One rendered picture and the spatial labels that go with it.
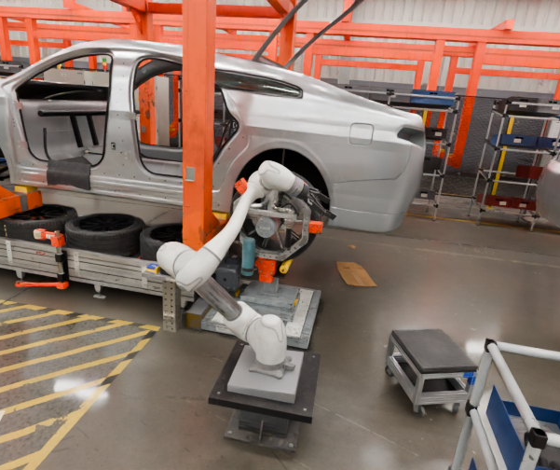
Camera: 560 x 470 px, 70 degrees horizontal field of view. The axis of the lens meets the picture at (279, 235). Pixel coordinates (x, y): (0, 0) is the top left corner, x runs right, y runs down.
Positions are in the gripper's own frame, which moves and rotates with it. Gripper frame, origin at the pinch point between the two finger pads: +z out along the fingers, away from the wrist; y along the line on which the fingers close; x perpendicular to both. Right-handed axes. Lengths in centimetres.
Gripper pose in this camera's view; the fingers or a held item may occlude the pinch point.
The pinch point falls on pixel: (330, 208)
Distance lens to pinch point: 198.1
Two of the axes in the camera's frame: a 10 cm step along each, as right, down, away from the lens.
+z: 7.9, 4.1, 4.6
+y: 1.1, 6.3, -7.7
